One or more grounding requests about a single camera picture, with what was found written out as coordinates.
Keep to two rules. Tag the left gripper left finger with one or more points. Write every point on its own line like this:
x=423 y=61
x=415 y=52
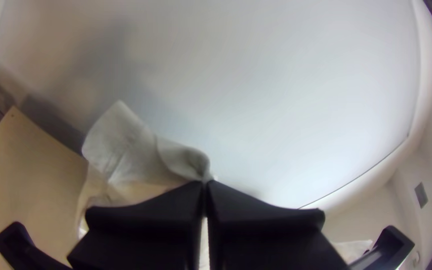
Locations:
x=152 y=232

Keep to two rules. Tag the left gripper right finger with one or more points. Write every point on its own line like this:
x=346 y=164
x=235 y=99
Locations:
x=261 y=236

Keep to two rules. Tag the white t-shirt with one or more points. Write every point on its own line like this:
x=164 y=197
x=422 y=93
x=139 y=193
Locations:
x=126 y=150

